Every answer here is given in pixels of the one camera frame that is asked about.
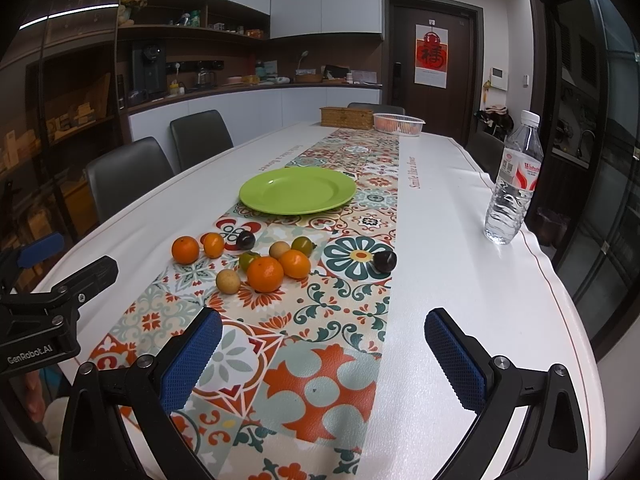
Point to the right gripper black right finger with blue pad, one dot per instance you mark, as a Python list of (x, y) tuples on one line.
[(551, 443)]

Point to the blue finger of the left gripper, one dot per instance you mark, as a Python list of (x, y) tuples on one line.
[(40, 250)]

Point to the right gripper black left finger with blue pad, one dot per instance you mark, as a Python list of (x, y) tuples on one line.
[(95, 442)]

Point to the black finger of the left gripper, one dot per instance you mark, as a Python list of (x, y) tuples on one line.
[(86, 283)]

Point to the tan longan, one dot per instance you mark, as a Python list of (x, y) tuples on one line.
[(228, 282), (278, 249)]

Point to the small orange kumquat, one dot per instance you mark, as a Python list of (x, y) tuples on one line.
[(213, 245)]

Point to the green tomato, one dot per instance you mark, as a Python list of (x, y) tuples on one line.
[(246, 259), (304, 245)]

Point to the large orange mandarin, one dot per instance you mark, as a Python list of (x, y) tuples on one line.
[(265, 274)]

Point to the dark plum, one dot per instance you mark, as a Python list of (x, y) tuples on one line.
[(245, 240), (384, 262)]

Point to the near grey chair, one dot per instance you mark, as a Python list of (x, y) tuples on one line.
[(121, 176)]

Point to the grey chair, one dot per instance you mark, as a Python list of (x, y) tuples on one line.
[(121, 176), (198, 137)]

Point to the white tablecloth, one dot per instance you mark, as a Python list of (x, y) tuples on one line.
[(508, 297)]

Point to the patterned table runner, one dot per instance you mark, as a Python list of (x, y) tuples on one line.
[(289, 390)]

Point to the far grey chair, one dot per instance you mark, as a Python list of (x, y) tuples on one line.
[(198, 137)]

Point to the black coffee machine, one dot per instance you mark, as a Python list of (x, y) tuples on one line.
[(148, 71)]

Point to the green plate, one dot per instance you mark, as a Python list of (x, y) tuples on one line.
[(294, 191)]

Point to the clear water bottle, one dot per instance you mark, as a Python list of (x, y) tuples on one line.
[(516, 181)]

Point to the right side dark chair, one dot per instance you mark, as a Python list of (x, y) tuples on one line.
[(486, 150)]

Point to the clear plastic fruit container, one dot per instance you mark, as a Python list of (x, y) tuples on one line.
[(397, 124)]

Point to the dark wooden door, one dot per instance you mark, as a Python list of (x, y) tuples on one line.
[(450, 111)]

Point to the red poster on door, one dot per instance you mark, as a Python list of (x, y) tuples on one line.
[(431, 59)]

